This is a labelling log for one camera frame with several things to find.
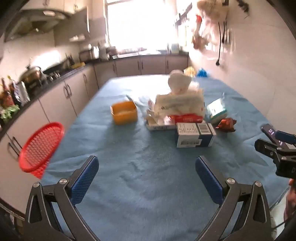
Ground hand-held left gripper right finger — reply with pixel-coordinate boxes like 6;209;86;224
195;156;272;241

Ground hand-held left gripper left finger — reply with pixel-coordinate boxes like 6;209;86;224
24;156;100;241

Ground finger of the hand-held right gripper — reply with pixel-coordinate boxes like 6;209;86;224
254;138;296;160
260;124;296;145

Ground red plastic mesh basket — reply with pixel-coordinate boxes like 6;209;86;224
18;122;65;179

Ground person's right forearm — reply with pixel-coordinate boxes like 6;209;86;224
284;179;296;223

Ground white and blue carton box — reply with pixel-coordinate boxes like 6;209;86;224
176;122;216;148

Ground red-brown snack wrapper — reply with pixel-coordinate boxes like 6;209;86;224
215;117;237;133

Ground blue tablecloth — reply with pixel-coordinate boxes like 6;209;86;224
40;74;289;241

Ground green and white packet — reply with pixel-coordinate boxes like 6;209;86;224
206;98;228;124

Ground red flat packet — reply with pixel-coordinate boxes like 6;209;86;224
170;113;204;124

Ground white flat cardboard box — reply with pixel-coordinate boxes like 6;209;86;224
144;115;176;131

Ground orange plastic container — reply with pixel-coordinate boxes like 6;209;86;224
110;101;138;126

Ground green cloth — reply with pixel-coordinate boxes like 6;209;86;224
0;105;21;124

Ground crumpled white plastic bag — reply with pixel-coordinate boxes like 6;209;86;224
168;69;193;95

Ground black kitchen countertop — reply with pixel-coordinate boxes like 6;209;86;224
0;52;189;139

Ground gas stove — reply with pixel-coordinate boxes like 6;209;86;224
44;67;70;81

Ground yellow-capped dark bottle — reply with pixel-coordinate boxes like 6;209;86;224
6;75;18;105

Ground steel wok with lid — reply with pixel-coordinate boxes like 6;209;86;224
18;65;47;87

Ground hanging plastic bags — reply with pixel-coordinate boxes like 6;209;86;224
192;0;230;52

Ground grey upper kitchen cabinets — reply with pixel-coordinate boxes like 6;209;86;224
21;0;91;42

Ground steel range hood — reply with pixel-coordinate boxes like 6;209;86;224
5;8;72;42

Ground kitchen window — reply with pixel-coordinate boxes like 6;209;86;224
105;0;179;55

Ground black power cable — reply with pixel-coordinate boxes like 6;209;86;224
216;21;227;67

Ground metal wall rack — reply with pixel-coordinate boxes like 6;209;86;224
174;10;193;26

